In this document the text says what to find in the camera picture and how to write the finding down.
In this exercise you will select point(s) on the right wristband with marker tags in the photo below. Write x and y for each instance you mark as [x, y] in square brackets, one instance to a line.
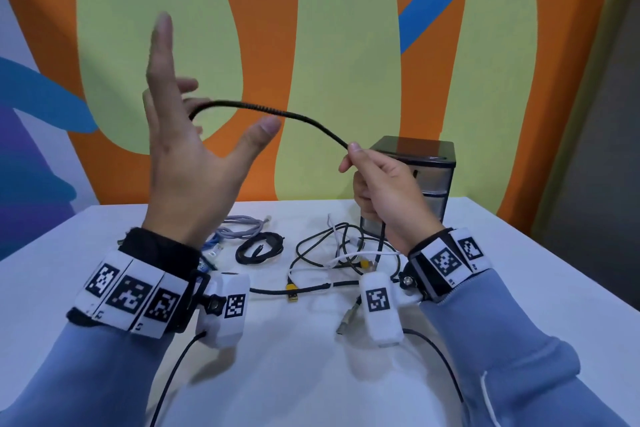
[445, 261]

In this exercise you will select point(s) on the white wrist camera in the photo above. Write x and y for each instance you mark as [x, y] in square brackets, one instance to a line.
[380, 306]
[227, 309]

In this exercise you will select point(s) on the person's right hand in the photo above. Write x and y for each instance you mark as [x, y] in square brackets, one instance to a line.
[395, 201]

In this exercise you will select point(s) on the person's left thumb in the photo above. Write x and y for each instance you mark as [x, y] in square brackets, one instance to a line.
[255, 139]

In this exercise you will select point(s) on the person's right forearm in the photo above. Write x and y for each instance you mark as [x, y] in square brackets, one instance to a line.
[505, 356]

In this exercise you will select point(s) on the wristband with marker tags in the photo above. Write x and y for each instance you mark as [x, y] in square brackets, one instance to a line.
[127, 291]
[445, 261]

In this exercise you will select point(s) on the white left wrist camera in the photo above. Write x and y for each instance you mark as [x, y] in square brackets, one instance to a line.
[227, 309]

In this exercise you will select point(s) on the black small drawer organiser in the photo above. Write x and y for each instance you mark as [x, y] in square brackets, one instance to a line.
[432, 176]

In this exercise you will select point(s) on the person's right thumb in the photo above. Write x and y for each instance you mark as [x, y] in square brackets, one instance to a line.
[350, 164]

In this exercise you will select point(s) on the left wristband with marker tags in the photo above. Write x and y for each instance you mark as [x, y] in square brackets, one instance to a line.
[127, 291]

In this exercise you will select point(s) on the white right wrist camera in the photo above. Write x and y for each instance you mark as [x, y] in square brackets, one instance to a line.
[380, 306]

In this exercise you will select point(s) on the person's left forearm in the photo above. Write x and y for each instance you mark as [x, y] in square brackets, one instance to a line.
[85, 376]

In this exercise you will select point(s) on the person's left hand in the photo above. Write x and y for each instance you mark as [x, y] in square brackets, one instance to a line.
[180, 176]

